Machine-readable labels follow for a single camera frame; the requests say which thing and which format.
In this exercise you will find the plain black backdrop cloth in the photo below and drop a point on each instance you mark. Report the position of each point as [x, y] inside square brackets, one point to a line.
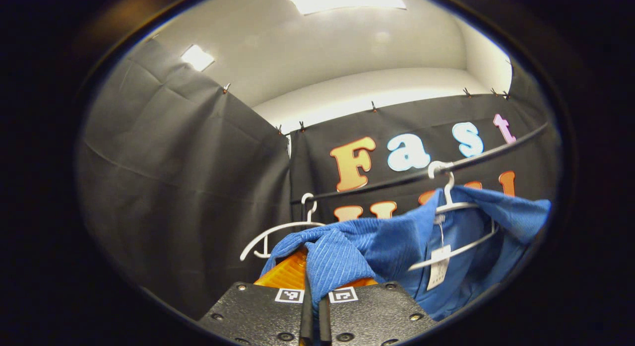
[173, 187]

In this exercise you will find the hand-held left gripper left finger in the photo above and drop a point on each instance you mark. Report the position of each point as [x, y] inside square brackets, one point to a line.
[307, 326]

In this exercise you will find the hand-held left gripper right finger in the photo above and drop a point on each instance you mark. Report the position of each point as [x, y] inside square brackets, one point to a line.
[324, 326]

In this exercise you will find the black metal clothes rack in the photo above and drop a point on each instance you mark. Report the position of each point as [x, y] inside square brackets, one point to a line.
[387, 182]

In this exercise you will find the small ceiling light panel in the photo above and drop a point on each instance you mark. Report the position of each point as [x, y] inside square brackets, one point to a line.
[197, 57]

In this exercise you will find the white plastic clothes hanger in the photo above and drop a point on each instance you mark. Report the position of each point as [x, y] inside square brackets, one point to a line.
[278, 229]
[461, 205]

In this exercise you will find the white paper garment tag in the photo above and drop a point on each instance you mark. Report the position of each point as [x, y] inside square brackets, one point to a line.
[439, 269]

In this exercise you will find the row of metal clips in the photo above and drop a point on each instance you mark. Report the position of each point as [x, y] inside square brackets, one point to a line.
[373, 106]

